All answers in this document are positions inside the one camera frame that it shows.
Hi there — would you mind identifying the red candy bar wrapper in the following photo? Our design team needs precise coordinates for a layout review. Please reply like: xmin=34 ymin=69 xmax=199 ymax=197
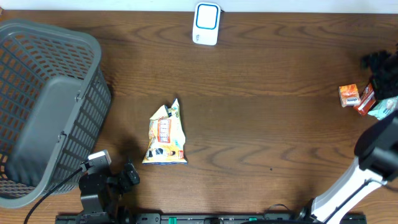
xmin=354 ymin=83 xmax=376 ymax=116

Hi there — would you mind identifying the green white packet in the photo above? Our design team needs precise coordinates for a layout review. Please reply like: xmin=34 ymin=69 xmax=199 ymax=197
xmin=368 ymin=96 xmax=397 ymax=120

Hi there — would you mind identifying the orange small box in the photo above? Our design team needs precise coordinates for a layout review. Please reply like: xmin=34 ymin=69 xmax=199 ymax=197
xmin=338 ymin=84 xmax=361 ymax=107

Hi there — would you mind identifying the yellow snack bag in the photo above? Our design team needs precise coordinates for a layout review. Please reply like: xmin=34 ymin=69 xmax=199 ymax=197
xmin=142 ymin=98 xmax=187 ymax=165

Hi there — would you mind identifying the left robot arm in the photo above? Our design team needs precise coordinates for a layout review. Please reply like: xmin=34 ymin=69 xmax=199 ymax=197
xmin=75 ymin=161 xmax=140 ymax=224

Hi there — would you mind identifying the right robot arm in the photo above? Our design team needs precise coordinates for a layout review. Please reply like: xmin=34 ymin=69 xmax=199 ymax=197
xmin=297 ymin=50 xmax=397 ymax=223

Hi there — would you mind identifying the white barcode scanner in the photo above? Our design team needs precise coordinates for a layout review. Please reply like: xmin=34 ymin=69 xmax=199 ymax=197
xmin=192 ymin=2 xmax=221 ymax=46

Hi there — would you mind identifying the grey plastic basket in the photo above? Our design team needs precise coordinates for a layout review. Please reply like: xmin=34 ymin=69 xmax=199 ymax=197
xmin=1 ymin=19 xmax=111 ymax=208

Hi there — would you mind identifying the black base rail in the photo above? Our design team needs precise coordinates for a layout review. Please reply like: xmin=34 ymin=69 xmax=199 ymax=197
xmin=55 ymin=212 xmax=368 ymax=224

